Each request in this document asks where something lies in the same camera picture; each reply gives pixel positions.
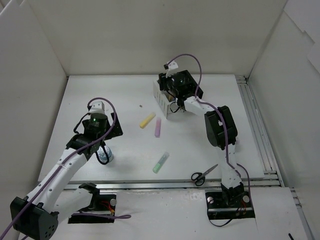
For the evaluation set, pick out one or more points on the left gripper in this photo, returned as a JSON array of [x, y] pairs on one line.
[[116, 128]]

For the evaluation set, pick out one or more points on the black handled scissors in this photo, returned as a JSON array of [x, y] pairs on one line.
[[199, 177]]

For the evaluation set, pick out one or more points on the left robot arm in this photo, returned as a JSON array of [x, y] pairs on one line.
[[39, 213]]

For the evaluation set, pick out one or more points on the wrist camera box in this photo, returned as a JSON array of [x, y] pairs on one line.
[[171, 68], [96, 107]]

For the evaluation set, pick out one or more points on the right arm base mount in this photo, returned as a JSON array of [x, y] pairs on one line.
[[220, 213]]

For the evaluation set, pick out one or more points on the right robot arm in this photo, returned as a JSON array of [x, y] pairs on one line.
[[220, 127]]

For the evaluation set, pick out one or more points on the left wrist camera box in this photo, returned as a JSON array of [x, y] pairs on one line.
[[96, 107]]

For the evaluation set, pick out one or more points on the blue lidded round tub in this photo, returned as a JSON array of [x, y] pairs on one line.
[[104, 155]]

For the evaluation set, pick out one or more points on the aluminium frame rail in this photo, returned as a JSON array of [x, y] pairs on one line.
[[270, 181], [258, 128]]

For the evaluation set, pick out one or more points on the pink chunky highlighter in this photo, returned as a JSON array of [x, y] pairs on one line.
[[157, 131]]

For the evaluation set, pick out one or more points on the aluminium frame rail front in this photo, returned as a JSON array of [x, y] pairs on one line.
[[270, 181]]

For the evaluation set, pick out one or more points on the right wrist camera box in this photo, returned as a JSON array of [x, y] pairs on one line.
[[171, 68]]

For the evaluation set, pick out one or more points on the white slotted container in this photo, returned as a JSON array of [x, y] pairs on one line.
[[167, 103]]

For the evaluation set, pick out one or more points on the aluminium frame rail right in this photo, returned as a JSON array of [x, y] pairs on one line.
[[258, 128]]

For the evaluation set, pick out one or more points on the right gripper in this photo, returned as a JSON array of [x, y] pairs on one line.
[[196, 90]]

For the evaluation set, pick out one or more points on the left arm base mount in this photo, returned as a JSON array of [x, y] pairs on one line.
[[104, 204]]

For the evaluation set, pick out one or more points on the black slotted container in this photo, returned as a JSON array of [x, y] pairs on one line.
[[185, 86]]

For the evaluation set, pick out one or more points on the green capped highlighter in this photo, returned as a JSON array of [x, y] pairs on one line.
[[160, 162]]

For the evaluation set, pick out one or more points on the yellow chunky highlighter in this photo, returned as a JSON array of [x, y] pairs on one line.
[[147, 120]]

